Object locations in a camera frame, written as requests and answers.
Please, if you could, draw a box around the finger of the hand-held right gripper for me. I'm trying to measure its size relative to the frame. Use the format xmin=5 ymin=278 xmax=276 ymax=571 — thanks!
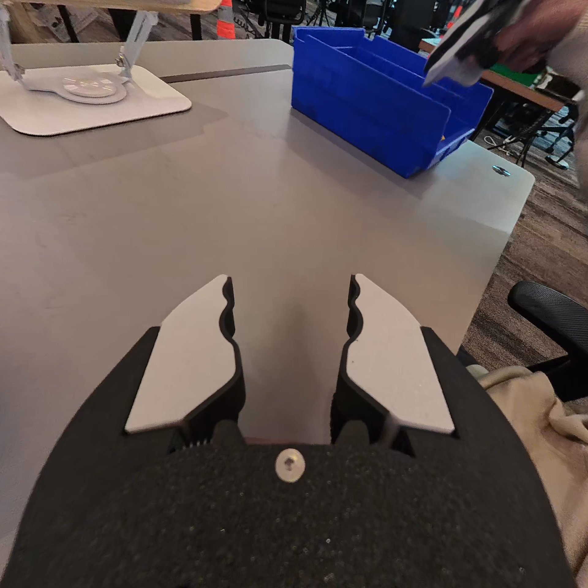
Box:
xmin=424 ymin=51 xmax=483 ymax=88
xmin=427 ymin=0 xmax=504 ymax=70

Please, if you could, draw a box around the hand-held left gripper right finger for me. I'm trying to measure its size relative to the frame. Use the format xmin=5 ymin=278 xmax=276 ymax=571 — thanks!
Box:
xmin=331 ymin=273 xmax=455 ymax=445

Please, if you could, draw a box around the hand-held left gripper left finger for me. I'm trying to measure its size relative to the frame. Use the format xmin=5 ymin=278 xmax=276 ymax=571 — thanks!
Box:
xmin=124 ymin=274 xmax=245 ymax=435

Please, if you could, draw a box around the blue plastic bin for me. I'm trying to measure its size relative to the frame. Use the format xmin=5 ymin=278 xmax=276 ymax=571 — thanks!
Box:
xmin=292 ymin=26 xmax=495 ymax=179

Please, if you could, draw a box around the person's right forearm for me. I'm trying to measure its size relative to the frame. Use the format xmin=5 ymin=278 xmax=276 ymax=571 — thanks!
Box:
xmin=547 ymin=0 xmax=588 ymax=92

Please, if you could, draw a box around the brown wooden desk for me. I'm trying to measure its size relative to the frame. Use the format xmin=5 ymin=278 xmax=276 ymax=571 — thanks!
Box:
xmin=419 ymin=38 xmax=567 ymax=112

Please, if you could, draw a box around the black office chair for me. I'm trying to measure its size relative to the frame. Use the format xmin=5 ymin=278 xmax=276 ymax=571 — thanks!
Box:
xmin=507 ymin=281 xmax=588 ymax=401

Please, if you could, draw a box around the orange traffic cone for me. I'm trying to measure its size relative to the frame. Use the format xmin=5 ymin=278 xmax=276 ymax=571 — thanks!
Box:
xmin=216 ymin=0 xmax=235 ymax=41

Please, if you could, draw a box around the instruction sheet on stand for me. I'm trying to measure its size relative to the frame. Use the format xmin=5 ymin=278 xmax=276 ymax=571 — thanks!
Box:
xmin=0 ymin=0 xmax=223 ymax=138

